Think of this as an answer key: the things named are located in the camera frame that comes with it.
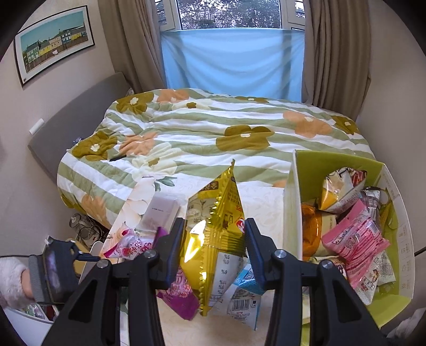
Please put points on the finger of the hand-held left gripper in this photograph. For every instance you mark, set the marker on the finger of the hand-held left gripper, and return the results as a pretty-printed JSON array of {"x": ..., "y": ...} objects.
[{"x": 88, "y": 256}]

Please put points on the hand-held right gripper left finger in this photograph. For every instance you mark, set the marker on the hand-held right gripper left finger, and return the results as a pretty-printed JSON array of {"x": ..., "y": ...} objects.
[{"x": 176, "y": 246}]

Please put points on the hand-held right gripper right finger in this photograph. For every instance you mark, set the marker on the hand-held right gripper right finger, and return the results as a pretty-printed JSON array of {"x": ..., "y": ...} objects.
[{"x": 254, "y": 253}]

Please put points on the gold foil snack packet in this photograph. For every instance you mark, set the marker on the gold foil snack packet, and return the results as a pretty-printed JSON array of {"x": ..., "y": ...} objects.
[{"x": 213, "y": 239}]

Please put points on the orange white bread packet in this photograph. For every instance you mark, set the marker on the orange white bread packet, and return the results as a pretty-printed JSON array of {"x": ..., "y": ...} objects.
[{"x": 311, "y": 233}]

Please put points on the pink striped snack packet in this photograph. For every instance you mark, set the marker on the pink striped snack packet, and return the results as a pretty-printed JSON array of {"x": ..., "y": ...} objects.
[{"x": 352, "y": 243}]

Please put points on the yellow white chip bag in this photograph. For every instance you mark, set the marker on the yellow white chip bag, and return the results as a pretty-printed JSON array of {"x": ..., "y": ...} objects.
[{"x": 336, "y": 193}]

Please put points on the green cardboard box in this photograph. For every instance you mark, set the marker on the green cardboard box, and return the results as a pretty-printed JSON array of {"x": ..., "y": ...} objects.
[{"x": 332, "y": 163}]

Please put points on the white cartoon snack packet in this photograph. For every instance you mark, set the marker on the white cartoon snack packet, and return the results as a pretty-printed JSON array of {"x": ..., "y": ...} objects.
[{"x": 374, "y": 277}]

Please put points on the person's left forearm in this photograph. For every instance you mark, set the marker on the person's left forearm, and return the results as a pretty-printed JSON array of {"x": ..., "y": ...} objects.
[{"x": 13, "y": 279}]

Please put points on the brown cardboard piece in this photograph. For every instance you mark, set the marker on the brown cardboard piece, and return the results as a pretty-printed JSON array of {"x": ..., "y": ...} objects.
[{"x": 85, "y": 268}]

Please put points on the glass jar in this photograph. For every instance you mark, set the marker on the glass jar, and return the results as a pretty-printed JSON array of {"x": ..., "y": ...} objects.
[{"x": 81, "y": 228}]

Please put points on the white slim box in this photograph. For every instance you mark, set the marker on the white slim box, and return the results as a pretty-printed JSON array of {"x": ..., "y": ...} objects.
[{"x": 159, "y": 209}]

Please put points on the pink strawberry candy packet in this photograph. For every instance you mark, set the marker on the pink strawberry candy packet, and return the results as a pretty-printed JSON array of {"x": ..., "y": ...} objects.
[{"x": 129, "y": 248}]

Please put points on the white blue snack packet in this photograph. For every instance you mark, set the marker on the white blue snack packet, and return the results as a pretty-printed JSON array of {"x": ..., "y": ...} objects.
[{"x": 243, "y": 296}]

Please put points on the purple chip bag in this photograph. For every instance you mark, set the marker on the purple chip bag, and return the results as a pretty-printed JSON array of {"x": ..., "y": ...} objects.
[{"x": 178, "y": 296}]

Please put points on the white floral tray table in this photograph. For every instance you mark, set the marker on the white floral tray table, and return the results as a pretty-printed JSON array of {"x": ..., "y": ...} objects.
[{"x": 259, "y": 199}]

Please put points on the white plastic bin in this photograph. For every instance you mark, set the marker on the white plastic bin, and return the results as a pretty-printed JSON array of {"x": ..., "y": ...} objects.
[{"x": 20, "y": 321}]

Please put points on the green floral striped blanket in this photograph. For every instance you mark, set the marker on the green floral striped blanket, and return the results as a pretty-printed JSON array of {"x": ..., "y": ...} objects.
[{"x": 199, "y": 133}]

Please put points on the grey bed headboard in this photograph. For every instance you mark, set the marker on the grey bed headboard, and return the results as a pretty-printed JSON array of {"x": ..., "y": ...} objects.
[{"x": 66, "y": 133}]

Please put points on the silver crinkled snack packet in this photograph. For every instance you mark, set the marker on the silver crinkled snack packet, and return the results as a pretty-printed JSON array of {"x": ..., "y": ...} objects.
[{"x": 370, "y": 203}]

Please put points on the light blue cloth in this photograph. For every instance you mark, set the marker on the light blue cloth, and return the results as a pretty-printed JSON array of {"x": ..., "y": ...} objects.
[{"x": 233, "y": 63}]

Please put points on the beige curtain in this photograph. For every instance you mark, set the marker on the beige curtain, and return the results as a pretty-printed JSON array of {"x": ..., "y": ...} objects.
[
  {"x": 139, "y": 43},
  {"x": 332, "y": 56}
]

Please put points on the framed houses picture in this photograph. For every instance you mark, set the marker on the framed houses picture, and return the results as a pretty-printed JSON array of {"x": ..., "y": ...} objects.
[{"x": 53, "y": 43}]

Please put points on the white wall switch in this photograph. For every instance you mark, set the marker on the white wall switch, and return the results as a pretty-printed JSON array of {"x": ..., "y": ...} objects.
[{"x": 36, "y": 125}]

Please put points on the white frame window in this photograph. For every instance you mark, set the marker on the white frame window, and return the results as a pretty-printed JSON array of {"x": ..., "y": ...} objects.
[{"x": 229, "y": 13}]

